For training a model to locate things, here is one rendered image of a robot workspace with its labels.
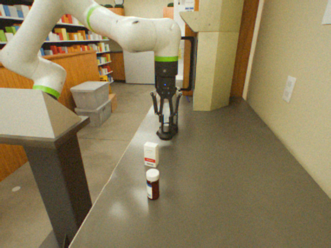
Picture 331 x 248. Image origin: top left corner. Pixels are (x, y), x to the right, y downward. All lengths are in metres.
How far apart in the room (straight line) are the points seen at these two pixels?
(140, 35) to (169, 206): 0.52
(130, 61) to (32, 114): 5.48
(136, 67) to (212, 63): 5.25
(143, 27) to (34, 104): 0.62
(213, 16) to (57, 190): 1.32
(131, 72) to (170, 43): 5.74
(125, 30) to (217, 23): 0.68
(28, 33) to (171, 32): 0.67
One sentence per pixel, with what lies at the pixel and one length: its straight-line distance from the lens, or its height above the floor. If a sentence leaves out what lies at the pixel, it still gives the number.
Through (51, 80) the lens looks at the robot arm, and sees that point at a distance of 1.20.
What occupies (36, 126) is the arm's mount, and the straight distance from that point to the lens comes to 1.10.
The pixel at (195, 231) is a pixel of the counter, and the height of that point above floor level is 0.94.
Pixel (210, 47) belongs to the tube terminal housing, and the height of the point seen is 1.33.
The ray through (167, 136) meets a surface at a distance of 0.82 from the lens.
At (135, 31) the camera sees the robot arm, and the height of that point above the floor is 1.40.
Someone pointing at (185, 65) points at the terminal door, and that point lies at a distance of 1.55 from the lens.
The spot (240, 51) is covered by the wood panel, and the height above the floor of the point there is 1.29.
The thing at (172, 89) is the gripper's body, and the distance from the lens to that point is 0.78.
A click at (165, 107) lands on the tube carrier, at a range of 0.91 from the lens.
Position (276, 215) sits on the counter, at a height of 0.94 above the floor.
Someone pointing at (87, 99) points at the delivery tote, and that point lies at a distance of 3.31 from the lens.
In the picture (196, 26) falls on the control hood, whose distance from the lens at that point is 1.22.
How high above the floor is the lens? 1.38
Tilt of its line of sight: 25 degrees down
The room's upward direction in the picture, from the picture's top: straight up
